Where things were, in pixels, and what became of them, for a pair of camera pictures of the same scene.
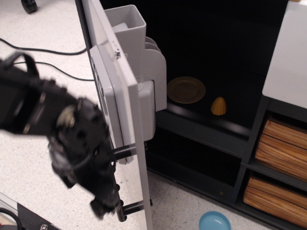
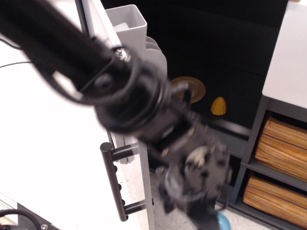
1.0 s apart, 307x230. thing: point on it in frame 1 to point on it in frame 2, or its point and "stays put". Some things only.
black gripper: x=82 y=155 to x=192 y=181
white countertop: x=286 y=81 stays put
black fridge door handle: x=121 y=209 stays put
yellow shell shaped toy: x=218 y=106 stays put
